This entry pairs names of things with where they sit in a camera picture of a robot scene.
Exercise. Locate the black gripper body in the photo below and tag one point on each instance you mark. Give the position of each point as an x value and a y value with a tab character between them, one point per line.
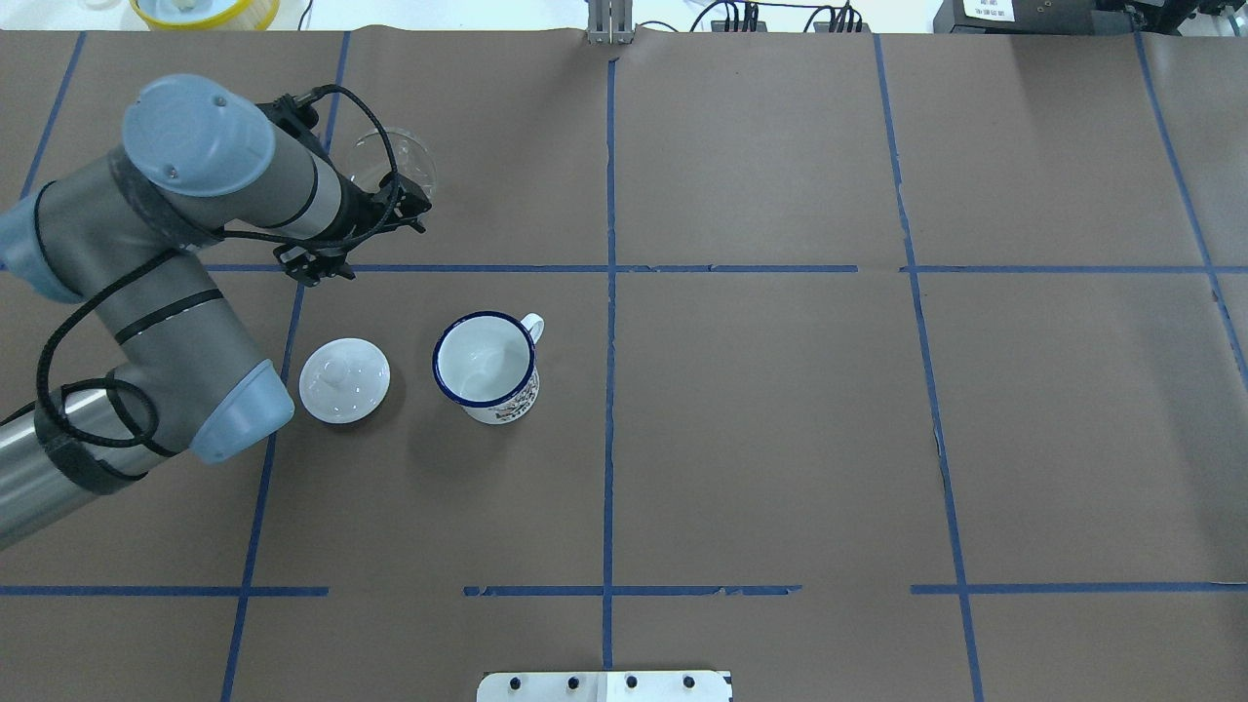
365	208

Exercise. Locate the white mug lid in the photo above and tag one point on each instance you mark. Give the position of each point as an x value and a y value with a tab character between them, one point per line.
344	381

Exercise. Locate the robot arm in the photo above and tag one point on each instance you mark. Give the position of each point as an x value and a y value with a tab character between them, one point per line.
153	361

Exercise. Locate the white enamel mug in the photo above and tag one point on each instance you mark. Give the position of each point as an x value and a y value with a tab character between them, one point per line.
485	363

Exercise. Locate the yellow rimmed bowl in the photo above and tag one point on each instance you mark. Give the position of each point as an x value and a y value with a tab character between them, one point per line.
206	15

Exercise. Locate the brown paper table cover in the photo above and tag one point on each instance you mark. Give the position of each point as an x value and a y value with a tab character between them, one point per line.
901	368

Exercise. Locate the black box with label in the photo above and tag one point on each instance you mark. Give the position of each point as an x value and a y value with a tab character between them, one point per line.
1068	18

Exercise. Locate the aluminium frame post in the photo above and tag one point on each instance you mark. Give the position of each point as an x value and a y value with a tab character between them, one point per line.
610	22

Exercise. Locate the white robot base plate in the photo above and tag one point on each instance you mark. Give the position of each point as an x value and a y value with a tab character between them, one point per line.
655	685

